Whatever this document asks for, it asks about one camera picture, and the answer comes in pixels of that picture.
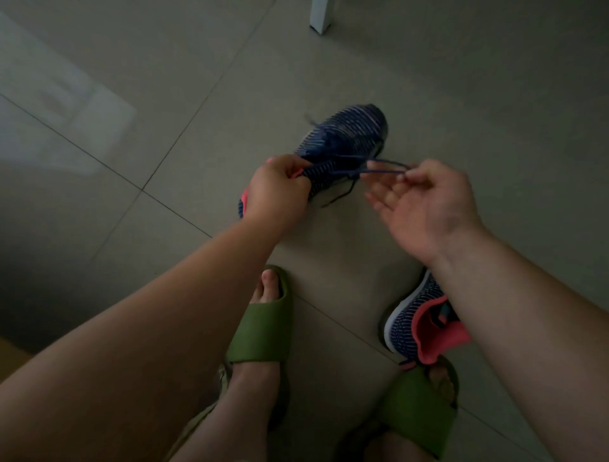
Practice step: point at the olive green shorts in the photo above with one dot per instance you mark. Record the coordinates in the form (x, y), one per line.
(190, 430)

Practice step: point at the green foam slipper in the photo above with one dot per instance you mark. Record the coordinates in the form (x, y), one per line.
(418, 409)
(261, 328)

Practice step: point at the person's left hand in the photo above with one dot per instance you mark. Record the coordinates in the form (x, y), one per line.
(276, 195)

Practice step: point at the dark blue shoelace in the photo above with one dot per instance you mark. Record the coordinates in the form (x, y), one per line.
(380, 164)

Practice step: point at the person's right hand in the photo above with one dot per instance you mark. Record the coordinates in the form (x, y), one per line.
(428, 209)

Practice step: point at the white metal shoe rack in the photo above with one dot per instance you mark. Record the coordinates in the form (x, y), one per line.
(319, 16)

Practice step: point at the person's left leg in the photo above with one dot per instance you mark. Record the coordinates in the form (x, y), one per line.
(238, 414)

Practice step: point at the blue knit sneaker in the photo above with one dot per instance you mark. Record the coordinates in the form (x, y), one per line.
(414, 319)
(352, 128)

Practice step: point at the person's right leg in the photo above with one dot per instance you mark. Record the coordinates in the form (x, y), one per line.
(395, 447)

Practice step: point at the person's right forearm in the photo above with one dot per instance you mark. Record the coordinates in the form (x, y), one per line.
(537, 342)

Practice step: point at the person's leg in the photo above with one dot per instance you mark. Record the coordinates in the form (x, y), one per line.
(395, 447)
(238, 414)

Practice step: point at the person's left forearm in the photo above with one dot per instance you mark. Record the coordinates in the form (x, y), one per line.
(109, 361)

